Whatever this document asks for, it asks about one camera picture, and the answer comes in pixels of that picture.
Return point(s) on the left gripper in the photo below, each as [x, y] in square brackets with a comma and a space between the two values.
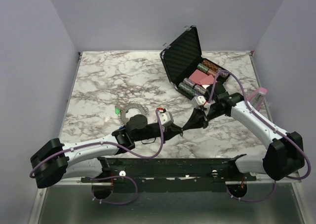
[175, 130]

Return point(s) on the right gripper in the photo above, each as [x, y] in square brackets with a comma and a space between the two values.
[197, 119]

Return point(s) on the green key tag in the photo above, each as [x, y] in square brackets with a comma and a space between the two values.
[117, 110]

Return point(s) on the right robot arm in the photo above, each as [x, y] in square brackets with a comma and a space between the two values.
[283, 155]

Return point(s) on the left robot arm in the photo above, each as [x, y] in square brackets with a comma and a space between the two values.
[56, 160]

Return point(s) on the pink card deck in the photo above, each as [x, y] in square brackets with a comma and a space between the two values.
[202, 79]

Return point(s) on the black poker chip case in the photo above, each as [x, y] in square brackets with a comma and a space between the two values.
[182, 59]

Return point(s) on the pink holder block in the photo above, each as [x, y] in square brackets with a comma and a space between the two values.
[256, 98]

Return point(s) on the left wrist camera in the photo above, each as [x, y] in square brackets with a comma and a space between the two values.
[165, 117]

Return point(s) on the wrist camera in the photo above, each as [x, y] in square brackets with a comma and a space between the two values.
[198, 101]
[165, 117]

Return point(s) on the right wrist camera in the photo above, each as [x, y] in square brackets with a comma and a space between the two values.
[198, 101]

